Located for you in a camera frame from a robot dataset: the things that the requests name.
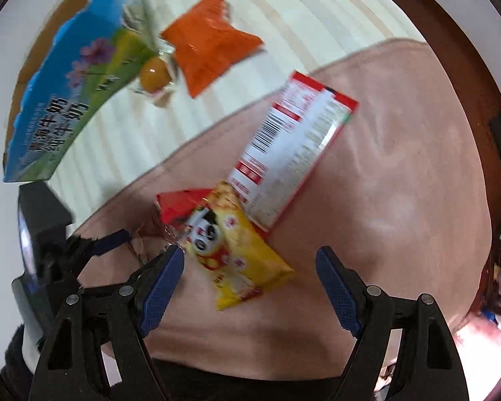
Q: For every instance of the orange jelly cup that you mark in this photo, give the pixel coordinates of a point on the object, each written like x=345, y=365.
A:
x=154, y=73

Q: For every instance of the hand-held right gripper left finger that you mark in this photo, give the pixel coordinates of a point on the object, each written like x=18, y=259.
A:
x=158, y=296

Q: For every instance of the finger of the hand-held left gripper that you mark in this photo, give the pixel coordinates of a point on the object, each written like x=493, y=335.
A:
x=110, y=242

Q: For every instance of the plain orange snack packet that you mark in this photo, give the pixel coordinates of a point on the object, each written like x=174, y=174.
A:
x=208, y=46

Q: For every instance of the yellow panda snack packet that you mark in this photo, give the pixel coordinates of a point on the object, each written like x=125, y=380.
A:
x=238, y=259

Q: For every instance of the dark red snack packet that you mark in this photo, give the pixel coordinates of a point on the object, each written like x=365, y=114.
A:
x=175, y=206

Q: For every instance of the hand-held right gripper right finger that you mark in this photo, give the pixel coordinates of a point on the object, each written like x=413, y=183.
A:
x=338, y=296

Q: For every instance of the red white flat packet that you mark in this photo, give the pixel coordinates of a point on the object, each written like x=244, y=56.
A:
x=292, y=146

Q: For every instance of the blue printed cardboard box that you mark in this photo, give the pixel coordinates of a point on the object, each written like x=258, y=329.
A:
x=75, y=71

